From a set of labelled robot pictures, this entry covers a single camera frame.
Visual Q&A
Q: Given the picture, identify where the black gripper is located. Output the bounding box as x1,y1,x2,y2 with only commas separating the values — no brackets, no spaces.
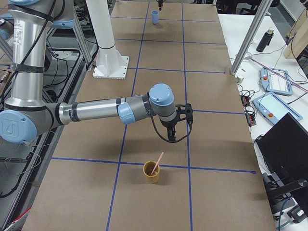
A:
157,0,164,11
160,118,178,141

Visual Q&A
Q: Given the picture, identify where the light blue cup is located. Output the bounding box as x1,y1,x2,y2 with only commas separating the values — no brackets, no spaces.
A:
151,11,159,25

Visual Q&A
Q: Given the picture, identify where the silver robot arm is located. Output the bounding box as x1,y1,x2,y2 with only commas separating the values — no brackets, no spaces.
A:
0,0,180,143

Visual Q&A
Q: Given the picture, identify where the yellow wooden cup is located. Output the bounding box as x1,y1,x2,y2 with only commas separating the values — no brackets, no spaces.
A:
143,161,160,183

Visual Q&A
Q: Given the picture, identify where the pink chopstick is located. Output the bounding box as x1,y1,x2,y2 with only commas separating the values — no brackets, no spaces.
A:
150,152,164,176

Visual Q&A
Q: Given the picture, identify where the black power strip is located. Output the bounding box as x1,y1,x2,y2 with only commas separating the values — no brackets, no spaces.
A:
240,94,257,127

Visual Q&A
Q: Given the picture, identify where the small metal cylinder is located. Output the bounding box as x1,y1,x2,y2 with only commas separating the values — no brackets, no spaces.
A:
236,75,244,84

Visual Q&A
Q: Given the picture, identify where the metal rod stand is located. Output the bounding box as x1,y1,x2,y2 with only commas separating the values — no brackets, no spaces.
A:
246,56,308,93

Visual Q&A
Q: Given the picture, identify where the near blue teach pendant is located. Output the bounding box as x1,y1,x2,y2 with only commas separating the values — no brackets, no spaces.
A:
253,92,303,125

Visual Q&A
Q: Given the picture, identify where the blue teach pendant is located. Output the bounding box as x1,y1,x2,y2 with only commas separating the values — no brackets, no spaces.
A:
260,67,293,96
253,92,303,125

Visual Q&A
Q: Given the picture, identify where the black water bottle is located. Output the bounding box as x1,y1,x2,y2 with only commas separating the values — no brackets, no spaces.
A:
256,27,274,52

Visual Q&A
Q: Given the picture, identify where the far blue teach pendant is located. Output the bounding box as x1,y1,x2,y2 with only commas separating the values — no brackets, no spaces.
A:
260,67,293,96

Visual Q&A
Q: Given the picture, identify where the black laptop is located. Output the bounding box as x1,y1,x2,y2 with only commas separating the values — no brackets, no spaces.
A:
256,112,308,183

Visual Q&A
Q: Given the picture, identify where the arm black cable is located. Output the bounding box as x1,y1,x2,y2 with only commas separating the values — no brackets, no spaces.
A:
152,115,193,144

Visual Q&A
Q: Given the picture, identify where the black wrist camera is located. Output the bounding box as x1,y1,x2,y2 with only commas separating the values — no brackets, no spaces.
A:
176,103,193,125

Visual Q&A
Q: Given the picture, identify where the white camera stand column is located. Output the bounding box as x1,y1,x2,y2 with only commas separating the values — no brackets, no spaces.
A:
87,0,129,79

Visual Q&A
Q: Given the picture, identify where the aluminium frame post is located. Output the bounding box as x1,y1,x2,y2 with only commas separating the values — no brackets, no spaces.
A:
230,0,272,76

